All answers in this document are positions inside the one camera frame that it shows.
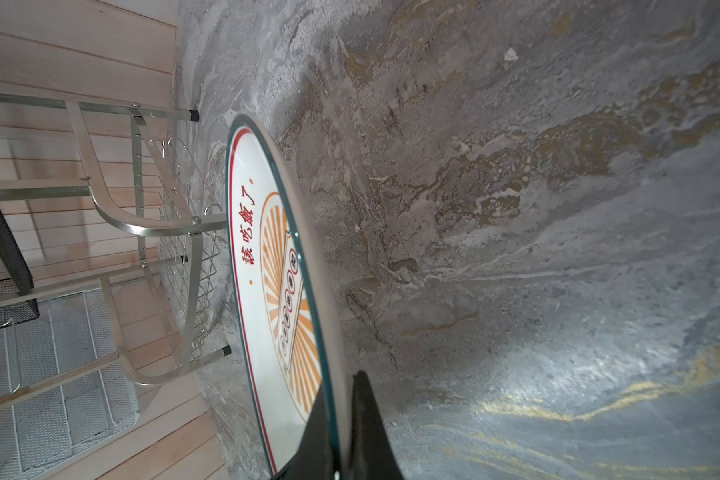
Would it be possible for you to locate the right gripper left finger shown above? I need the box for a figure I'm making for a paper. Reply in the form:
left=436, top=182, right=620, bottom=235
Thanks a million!
left=272, top=386, right=336, bottom=480

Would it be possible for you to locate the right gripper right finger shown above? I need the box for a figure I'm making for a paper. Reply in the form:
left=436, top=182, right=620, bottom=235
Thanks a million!
left=349, top=371, right=404, bottom=480

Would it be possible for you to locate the large orange sunburst plate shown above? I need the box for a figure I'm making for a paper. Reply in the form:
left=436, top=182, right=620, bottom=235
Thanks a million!
left=225, top=114, right=352, bottom=474

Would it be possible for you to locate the stainless steel dish rack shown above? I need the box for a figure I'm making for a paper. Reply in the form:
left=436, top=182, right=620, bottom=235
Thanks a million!
left=0, top=92, right=226, bottom=408

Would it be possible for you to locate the white wire mesh shelf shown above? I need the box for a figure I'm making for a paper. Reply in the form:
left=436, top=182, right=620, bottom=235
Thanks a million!
left=0, top=289, right=141, bottom=479

